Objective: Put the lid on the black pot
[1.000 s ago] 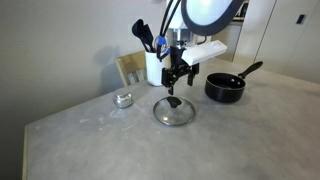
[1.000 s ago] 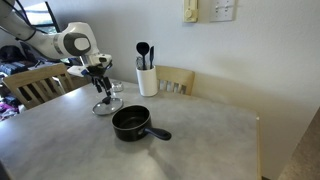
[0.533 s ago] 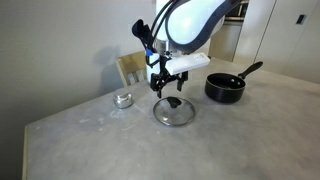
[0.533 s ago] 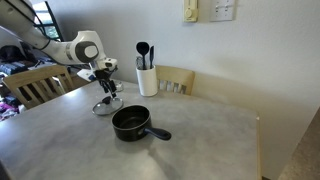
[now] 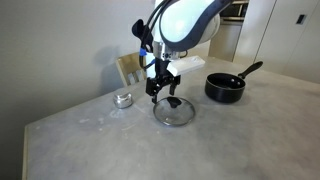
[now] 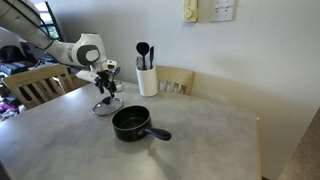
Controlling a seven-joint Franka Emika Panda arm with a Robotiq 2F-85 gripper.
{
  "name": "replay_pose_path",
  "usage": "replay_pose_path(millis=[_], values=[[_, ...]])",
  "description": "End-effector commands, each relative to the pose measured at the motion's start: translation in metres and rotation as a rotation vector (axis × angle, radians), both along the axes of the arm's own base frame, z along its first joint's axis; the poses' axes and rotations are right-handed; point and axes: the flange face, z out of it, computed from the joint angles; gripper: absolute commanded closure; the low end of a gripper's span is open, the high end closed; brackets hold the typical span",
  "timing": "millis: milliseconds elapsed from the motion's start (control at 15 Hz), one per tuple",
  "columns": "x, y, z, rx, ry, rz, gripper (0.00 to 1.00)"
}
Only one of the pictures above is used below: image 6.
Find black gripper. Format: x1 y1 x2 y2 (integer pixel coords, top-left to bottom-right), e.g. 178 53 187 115
94 69 118 98

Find glass lid with black knob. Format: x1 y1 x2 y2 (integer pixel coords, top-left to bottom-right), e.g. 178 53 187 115
92 95 125 117

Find small steel tin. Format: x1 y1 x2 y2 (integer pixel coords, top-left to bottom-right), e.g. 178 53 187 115
113 80 125 93

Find wooden furniture piece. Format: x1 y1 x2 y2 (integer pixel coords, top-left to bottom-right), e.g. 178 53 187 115
69 74 92 90

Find white utensil holder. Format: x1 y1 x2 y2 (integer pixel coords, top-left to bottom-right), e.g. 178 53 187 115
135 65 159 98

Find metal whisk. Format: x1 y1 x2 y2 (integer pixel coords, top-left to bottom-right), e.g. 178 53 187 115
135 55 144 71

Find black ladle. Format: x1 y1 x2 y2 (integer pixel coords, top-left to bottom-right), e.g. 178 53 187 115
135 41 151 71

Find black spatula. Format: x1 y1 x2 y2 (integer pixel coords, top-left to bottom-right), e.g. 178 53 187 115
148 45 155 70

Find wooden chair with short back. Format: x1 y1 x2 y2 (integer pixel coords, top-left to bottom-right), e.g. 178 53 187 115
155 64 196 97

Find wooden chair with long slats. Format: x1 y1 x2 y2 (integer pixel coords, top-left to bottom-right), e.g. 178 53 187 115
2 63 75 111

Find window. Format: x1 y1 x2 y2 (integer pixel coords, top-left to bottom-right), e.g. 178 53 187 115
33 1 64 43

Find stack of dark items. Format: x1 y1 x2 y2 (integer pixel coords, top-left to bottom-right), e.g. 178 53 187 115
0 61 38 77

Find black bag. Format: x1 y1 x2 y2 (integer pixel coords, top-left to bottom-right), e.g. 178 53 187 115
0 45 26 64

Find purple cloth pile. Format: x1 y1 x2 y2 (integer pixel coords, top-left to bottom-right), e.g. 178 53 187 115
0 101 20 122

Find beige thermostat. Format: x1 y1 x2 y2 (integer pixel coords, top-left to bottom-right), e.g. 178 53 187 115
182 0 199 24

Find brown speckled countertop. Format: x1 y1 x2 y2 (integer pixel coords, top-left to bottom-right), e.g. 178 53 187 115
278 106 320 180

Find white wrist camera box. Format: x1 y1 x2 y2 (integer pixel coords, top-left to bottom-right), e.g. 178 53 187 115
75 69 101 84

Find black pot with handle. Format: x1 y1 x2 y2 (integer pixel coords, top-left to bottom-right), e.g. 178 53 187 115
111 105 173 143

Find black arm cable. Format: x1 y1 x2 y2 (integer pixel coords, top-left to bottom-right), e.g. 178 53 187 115
2 0 55 42

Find white light switch plate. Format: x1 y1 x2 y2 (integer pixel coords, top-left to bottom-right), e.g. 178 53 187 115
209 0 236 23

